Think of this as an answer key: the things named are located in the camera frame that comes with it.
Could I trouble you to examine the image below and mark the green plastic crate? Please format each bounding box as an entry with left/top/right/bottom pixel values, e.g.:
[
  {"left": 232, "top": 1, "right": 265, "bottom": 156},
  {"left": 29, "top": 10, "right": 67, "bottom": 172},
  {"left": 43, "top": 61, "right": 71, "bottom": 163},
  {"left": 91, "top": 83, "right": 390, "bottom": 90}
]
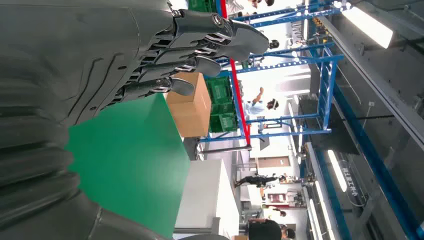
[
  {"left": 188, "top": 0, "right": 217, "bottom": 13},
  {"left": 205, "top": 76, "right": 233, "bottom": 105},
  {"left": 208, "top": 103, "right": 238, "bottom": 134}
]

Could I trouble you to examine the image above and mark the brown cardboard box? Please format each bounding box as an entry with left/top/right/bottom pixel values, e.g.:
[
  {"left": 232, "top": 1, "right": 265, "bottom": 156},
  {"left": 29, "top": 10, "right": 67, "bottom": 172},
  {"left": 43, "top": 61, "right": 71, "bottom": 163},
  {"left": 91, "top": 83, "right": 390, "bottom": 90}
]
[{"left": 165, "top": 72, "right": 213, "bottom": 138}]

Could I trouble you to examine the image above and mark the red rack bar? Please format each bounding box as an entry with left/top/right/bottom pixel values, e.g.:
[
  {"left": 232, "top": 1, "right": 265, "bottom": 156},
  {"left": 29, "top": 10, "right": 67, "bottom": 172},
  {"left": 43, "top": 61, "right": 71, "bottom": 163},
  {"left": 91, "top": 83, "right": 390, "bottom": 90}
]
[{"left": 219, "top": 0, "right": 252, "bottom": 147}]

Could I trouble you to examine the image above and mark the white cabinet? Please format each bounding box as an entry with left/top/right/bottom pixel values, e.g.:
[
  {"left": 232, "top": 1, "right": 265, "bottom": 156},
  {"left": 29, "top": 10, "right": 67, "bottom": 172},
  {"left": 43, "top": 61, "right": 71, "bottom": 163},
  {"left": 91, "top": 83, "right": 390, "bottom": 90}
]
[{"left": 172, "top": 158, "right": 241, "bottom": 240}]

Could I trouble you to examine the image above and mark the brown wooden cabinet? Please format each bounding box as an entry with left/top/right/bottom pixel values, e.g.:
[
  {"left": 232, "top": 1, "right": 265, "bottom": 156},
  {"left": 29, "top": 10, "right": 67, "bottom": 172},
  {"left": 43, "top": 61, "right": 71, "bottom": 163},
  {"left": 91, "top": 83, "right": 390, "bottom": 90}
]
[{"left": 256, "top": 155, "right": 291, "bottom": 169}]

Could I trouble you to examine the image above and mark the long ceiling light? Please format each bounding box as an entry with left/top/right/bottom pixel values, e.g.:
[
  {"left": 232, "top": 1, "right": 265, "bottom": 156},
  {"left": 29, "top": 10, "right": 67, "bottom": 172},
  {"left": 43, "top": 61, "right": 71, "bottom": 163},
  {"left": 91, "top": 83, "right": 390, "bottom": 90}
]
[
  {"left": 341, "top": 5, "right": 394, "bottom": 50},
  {"left": 327, "top": 149, "right": 348, "bottom": 194}
]

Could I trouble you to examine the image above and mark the blue overhead beam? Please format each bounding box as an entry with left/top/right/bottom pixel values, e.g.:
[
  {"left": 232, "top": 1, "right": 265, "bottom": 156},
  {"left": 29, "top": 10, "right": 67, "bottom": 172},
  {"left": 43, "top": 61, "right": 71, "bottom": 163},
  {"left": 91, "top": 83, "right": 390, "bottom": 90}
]
[{"left": 298, "top": 0, "right": 424, "bottom": 240}]

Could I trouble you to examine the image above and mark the grey metal post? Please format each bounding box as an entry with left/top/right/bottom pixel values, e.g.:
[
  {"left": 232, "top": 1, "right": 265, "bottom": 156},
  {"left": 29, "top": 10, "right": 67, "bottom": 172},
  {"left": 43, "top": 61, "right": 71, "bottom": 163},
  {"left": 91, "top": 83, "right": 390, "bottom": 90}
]
[{"left": 194, "top": 142, "right": 253, "bottom": 162}]

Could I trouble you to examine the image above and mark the blue metal rack frame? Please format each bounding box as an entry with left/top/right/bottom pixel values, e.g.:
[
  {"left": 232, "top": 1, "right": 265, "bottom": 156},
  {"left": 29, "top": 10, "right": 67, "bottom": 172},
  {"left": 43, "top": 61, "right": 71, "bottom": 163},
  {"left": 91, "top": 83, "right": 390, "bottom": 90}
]
[{"left": 198, "top": 0, "right": 345, "bottom": 157}]

